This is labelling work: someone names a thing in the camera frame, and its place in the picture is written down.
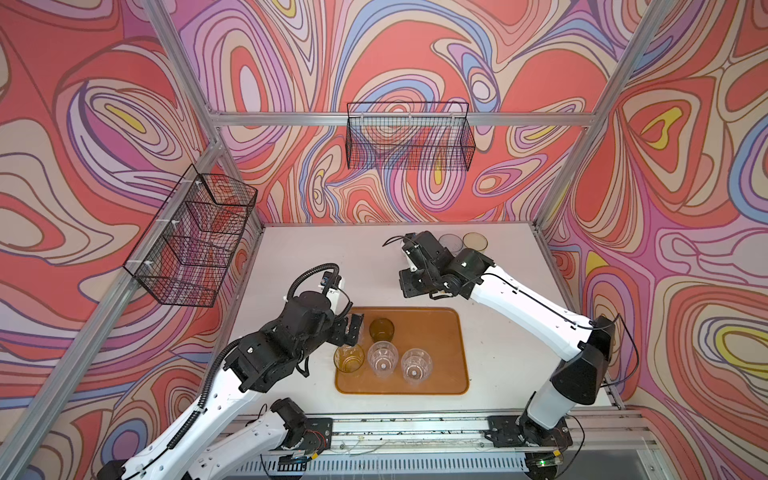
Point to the bluish clear tall glass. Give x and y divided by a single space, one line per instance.
452 242

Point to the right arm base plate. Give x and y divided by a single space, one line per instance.
520 431

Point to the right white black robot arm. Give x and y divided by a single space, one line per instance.
583 345

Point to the green tall glass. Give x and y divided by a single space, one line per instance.
475 241

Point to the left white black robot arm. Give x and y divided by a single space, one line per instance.
246 369

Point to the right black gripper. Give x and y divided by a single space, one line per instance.
406 280

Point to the black wire basket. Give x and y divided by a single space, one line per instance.
201 225
409 136

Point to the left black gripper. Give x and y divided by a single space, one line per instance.
340 327

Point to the clear faceted glass front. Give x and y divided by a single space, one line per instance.
383 357

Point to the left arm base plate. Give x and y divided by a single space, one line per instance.
313 435

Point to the brown short glass front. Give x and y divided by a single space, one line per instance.
381 329

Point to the left black wire basket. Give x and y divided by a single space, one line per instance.
201 225

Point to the yellow short plastic glass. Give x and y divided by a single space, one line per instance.
349 359

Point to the back black wire basket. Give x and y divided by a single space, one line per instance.
409 136

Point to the brown plastic tray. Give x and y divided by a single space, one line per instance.
437 331

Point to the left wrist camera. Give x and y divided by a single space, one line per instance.
330 280

